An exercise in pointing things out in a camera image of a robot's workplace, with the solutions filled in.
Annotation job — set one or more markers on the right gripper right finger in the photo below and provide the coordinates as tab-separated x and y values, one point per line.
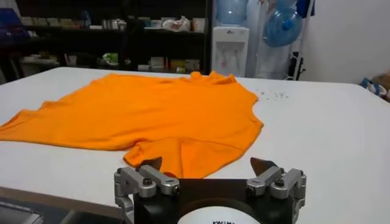
283	181

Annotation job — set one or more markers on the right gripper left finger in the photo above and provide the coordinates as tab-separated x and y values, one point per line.
143	179

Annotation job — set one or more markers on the orange t-shirt white logo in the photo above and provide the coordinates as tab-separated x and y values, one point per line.
152	118

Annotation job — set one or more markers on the scattered dark crumbs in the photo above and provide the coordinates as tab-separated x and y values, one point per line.
274	95

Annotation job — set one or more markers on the yellow green product box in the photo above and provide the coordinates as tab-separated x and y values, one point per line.
178	64

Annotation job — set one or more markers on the green vegetable bag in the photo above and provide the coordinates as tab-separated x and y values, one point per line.
110	58

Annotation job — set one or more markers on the blue white bag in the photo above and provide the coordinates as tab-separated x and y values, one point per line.
373	87

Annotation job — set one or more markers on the black shelving unit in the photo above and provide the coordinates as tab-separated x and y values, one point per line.
134	45

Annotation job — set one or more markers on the white metal jug rack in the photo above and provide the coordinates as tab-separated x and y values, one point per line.
300	45

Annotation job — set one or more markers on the white water dispenser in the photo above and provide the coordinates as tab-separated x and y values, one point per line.
230	51

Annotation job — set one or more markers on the white plastic food bag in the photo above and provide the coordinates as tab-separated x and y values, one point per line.
176	24

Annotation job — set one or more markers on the blue drink bottle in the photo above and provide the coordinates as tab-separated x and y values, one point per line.
86	19

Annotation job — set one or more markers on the dark blue hanging cloth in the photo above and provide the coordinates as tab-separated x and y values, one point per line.
304	7

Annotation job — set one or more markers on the blue labelled water jug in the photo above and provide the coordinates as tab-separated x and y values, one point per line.
231	12

